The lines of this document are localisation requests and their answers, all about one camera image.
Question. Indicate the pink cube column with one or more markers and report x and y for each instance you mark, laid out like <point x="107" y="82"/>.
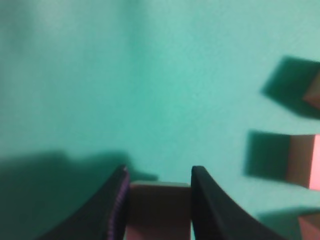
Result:
<point x="312" y="95"/>
<point x="310" y="226"/>
<point x="304" y="161"/>
<point x="159" y="211"/>

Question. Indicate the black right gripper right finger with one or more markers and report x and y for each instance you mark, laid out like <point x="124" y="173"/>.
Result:
<point x="216" y="216"/>

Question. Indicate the green cloth backdrop and cover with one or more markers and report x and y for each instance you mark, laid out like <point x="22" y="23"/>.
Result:
<point x="158" y="85"/>

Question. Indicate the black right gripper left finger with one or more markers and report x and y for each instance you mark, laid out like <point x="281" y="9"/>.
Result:
<point x="103" y="217"/>

